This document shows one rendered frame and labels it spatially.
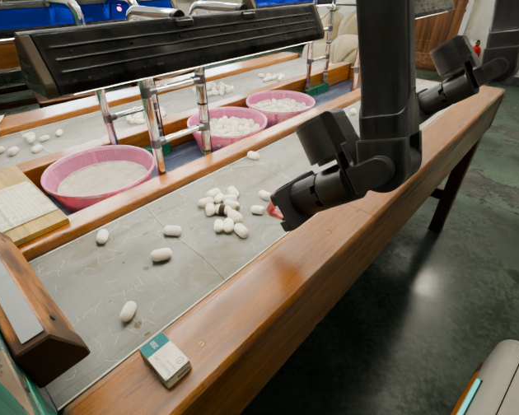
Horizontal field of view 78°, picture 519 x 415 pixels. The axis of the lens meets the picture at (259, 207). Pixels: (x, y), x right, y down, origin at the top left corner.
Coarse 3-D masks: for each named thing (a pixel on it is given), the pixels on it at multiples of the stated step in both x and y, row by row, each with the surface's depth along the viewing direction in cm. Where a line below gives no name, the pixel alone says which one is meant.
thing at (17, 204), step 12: (0, 192) 71; (12, 192) 71; (24, 192) 71; (36, 192) 71; (0, 204) 67; (12, 204) 67; (24, 204) 67; (36, 204) 67; (48, 204) 67; (0, 216) 64; (12, 216) 64; (24, 216) 64; (36, 216) 64; (0, 228) 61
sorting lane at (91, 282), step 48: (288, 144) 100; (192, 192) 78; (240, 192) 78; (144, 240) 64; (192, 240) 64; (240, 240) 64; (48, 288) 54; (96, 288) 54; (144, 288) 54; (192, 288) 54; (96, 336) 47; (144, 336) 47
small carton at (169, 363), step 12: (156, 336) 42; (144, 348) 41; (156, 348) 41; (168, 348) 41; (144, 360) 41; (156, 360) 40; (168, 360) 40; (180, 360) 40; (156, 372) 39; (168, 372) 38; (180, 372) 39; (168, 384) 38
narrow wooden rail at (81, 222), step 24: (360, 96) 132; (288, 120) 109; (240, 144) 94; (264, 144) 98; (192, 168) 83; (216, 168) 86; (144, 192) 74; (168, 192) 77; (72, 216) 66; (96, 216) 66; (120, 216) 70; (48, 240) 60
